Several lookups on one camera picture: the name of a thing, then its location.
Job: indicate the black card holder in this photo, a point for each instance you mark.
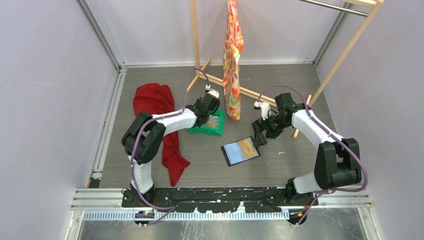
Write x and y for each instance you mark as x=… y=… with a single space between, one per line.
x=233 y=154

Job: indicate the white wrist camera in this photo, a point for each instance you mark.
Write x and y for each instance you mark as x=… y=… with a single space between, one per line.
x=214 y=93
x=263 y=107

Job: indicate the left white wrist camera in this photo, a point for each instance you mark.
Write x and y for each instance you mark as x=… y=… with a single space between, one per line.
x=214 y=93

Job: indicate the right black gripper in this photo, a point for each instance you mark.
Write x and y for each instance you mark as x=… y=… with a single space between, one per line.
x=260 y=125

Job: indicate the green plastic bin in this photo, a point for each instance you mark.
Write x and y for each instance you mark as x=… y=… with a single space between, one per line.
x=210 y=131

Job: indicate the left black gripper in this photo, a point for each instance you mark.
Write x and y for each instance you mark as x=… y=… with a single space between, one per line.
x=198 y=100

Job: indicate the wooden clothes rack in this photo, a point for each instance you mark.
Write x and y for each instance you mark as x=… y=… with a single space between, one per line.
x=374 y=6

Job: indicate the orange floral tote bag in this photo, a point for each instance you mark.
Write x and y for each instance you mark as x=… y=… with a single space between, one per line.
x=233 y=47

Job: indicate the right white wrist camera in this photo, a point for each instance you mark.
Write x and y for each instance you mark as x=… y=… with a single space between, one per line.
x=263 y=107

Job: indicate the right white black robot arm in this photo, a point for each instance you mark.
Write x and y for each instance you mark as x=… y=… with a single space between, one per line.
x=336 y=162

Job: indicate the perforated metal rail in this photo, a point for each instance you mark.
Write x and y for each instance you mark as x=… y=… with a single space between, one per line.
x=150 y=215

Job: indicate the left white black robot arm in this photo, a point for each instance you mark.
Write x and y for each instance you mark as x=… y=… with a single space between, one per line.
x=143 y=138

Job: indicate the orange patterned credit card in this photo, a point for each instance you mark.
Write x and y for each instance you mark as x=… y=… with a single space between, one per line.
x=248 y=149

